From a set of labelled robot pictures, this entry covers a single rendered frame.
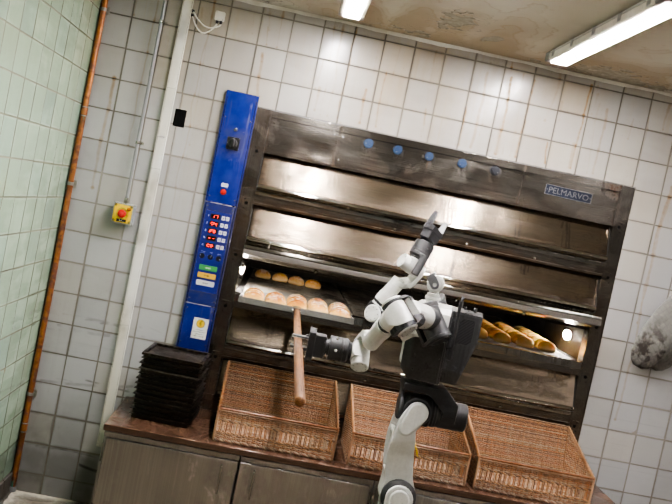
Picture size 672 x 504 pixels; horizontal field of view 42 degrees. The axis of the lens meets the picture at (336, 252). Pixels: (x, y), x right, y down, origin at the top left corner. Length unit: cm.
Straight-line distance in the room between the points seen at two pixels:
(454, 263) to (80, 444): 207
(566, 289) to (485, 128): 91
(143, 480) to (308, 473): 72
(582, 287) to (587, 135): 77
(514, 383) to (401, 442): 119
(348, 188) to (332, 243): 28
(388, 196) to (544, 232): 81
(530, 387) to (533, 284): 53
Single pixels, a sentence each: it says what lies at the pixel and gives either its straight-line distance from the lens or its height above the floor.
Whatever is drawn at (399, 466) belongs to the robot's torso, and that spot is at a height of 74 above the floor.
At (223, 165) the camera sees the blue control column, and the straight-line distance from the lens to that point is 427.
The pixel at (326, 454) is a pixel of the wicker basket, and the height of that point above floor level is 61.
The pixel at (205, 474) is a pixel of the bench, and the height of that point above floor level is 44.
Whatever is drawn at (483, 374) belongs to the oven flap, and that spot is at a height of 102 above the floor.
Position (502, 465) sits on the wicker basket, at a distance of 410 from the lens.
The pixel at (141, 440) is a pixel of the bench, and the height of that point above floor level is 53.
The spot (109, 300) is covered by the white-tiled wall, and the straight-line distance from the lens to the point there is 441.
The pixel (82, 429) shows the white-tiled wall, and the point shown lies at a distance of 456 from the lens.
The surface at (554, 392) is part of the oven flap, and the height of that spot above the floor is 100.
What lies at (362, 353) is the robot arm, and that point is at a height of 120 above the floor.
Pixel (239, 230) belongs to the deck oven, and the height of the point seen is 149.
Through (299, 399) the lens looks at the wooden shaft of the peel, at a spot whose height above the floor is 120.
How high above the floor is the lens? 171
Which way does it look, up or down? 3 degrees down
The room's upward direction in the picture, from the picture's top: 12 degrees clockwise
